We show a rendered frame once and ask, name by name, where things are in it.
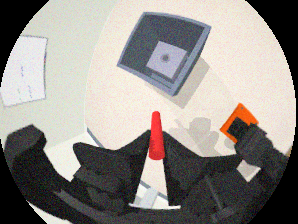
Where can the red peg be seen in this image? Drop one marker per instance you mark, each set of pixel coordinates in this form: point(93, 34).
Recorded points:
point(157, 149)

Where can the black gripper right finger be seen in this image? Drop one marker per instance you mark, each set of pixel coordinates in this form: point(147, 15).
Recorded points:
point(184, 168)

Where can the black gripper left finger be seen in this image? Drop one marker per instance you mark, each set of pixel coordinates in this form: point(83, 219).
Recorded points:
point(127, 163)

